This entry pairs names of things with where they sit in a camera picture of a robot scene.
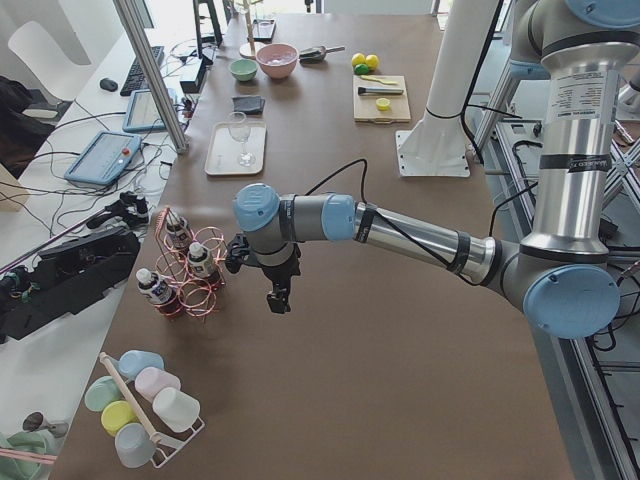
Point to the yellow plastic cup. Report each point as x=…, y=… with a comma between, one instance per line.
x=116, y=415

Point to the green plastic cup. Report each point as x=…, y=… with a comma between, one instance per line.
x=102, y=392

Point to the bamboo cutting board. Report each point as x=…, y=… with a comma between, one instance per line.
x=364, y=107

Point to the white wire cup rack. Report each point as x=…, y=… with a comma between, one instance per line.
x=167, y=446

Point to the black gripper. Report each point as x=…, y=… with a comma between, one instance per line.
x=278, y=272

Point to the clear wine glass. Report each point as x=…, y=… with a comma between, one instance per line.
x=239, y=130

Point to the grey folded cloth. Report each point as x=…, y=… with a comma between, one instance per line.
x=249, y=105

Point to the blue teach pendant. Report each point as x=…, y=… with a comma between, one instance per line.
x=142, y=115
x=104, y=159

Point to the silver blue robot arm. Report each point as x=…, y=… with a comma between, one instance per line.
x=556, y=274

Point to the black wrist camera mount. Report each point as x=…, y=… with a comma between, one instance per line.
x=238, y=254

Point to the half lemon slice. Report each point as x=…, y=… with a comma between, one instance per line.
x=383, y=104

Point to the aluminium frame post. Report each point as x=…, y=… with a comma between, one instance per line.
x=132, y=24

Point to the grey plastic cup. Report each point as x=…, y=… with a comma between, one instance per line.
x=133, y=445

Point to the metal ice scoop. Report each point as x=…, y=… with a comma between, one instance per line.
x=317, y=54

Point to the yellow plastic knife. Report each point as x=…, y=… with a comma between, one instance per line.
x=378, y=80

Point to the blue plastic cup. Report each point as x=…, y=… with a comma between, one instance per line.
x=132, y=362

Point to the pink bowl with ice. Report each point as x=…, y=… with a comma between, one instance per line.
x=277, y=60

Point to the black keyboard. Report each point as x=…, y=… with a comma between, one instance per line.
x=136, y=78

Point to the black computer mouse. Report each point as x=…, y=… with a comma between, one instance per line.
x=108, y=84

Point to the tea bottle white cap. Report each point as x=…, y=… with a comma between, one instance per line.
x=178, y=232
x=202, y=264
x=159, y=293

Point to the blue teach pendant far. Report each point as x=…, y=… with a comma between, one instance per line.
x=142, y=115

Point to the cream rabbit tray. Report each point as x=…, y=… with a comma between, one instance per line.
x=223, y=152

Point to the pink plastic cup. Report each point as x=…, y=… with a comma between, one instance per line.
x=151, y=380

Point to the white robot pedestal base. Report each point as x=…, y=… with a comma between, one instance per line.
x=437, y=144

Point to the blue teach pendant near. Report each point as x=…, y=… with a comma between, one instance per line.
x=104, y=159

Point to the white plastic cup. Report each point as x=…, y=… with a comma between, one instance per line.
x=178, y=410

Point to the copper wire bottle basket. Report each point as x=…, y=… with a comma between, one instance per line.
x=198, y=297

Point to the steel muddler black tip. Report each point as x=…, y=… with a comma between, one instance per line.
x=362, y=91

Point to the black equipment case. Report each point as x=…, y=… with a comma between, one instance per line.
x=68, y=278

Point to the green bowl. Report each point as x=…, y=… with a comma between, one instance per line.
x=243, y=70

